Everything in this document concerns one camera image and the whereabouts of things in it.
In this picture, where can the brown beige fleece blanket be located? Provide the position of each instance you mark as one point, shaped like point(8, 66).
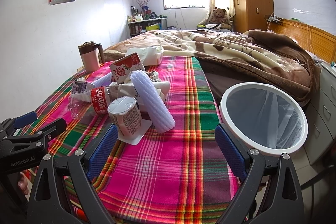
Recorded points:
point(228, 58)

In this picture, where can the brown teddy bear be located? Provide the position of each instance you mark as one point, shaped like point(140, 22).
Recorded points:
point(220, 19)

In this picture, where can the person's left hand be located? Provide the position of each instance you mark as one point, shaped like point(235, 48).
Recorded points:
point(23, 184)

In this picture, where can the pink brown thermos mug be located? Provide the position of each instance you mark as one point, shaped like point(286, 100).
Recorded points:
point(92, 56)

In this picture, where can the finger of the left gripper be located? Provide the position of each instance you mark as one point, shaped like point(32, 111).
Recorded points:
point(35, 143)
point(10, 125)

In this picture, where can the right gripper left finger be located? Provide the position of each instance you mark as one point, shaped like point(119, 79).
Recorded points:
point(49, 201)

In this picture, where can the white round trash bin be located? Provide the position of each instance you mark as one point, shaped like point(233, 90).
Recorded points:
point(264, 117)

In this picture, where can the purple milk carton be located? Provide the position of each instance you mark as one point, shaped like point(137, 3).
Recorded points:
point(81, 90)

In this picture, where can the white foam net sleeve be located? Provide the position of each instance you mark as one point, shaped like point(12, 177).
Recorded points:
point(160, 116)

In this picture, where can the cluttered side shelf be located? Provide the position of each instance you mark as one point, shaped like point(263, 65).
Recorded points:
point(147, 21)

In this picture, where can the wooden headboard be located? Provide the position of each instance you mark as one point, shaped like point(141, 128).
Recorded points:
point(308, 37)

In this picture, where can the white tissue pack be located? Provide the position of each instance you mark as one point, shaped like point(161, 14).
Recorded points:
point(149, 56)

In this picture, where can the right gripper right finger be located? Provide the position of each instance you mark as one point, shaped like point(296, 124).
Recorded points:
point(269, 190)

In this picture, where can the thin white foam sleeve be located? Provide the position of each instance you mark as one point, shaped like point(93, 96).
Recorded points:
point(103, 81)

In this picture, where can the pink plaid bed sheet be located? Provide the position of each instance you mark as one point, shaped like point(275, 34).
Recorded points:
point(179, 176)

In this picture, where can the grey drawer nightstand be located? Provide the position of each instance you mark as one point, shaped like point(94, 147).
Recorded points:
point(320, 115)

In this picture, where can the red white milk carton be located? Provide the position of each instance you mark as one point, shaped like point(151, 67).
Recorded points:
point(122, 68)

